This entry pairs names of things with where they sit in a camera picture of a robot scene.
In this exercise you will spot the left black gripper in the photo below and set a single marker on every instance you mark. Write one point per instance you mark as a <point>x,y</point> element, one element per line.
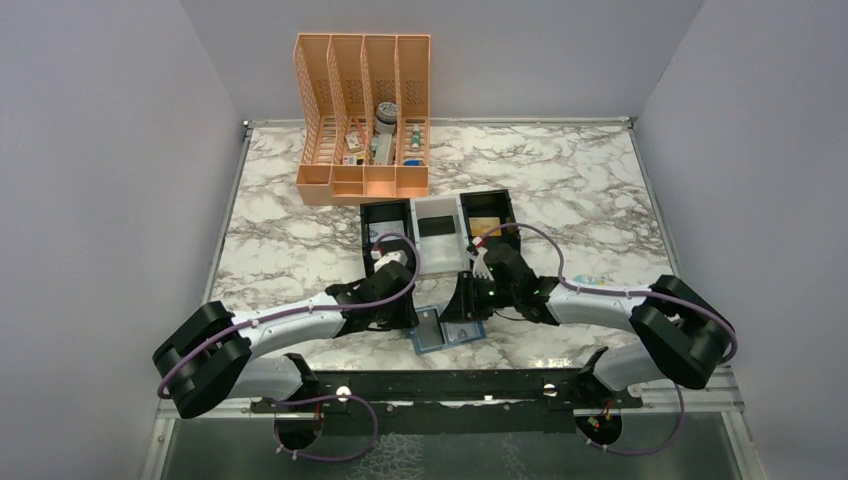
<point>407,317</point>

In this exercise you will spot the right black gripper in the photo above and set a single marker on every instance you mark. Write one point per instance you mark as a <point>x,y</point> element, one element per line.
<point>463,304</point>

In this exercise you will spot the blue leather card holder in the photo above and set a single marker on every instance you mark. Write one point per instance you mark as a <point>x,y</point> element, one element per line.
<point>430,335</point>

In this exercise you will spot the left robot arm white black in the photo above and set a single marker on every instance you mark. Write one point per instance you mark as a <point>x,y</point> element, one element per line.
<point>206,359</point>

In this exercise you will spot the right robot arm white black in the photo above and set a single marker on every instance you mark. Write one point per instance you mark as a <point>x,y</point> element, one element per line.
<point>680,337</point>

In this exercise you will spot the gold credit card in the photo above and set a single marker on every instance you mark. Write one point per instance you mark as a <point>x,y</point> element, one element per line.
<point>480,225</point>

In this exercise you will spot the black credit card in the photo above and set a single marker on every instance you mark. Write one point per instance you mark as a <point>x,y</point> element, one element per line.
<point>436,226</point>

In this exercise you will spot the white blue credit card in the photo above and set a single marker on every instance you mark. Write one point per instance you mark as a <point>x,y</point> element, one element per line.
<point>376,229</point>

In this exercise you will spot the white middle tray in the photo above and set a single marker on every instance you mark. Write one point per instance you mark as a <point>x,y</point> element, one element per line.
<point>439,254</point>

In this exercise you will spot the right black tray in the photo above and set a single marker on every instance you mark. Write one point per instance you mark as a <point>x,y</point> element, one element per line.
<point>493,203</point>

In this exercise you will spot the black tray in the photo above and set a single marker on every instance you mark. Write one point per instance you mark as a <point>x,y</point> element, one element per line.
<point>380,218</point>
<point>493,203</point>

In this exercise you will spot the left black tray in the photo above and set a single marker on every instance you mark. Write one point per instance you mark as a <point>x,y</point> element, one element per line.
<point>380,218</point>

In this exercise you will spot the small green white bottle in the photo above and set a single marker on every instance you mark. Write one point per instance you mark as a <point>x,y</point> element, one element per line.
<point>415,139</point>

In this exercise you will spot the small orange white box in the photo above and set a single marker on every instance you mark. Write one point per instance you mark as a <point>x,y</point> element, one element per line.
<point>354,142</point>

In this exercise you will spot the grey round-headed bottle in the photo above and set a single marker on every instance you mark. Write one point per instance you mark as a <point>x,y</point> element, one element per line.
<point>386,115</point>

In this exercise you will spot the orange plastic file organizer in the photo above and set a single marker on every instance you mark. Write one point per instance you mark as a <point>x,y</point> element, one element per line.
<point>342,77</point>

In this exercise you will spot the black mounting base rail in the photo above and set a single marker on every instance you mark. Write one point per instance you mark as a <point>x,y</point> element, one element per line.
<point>387,391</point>

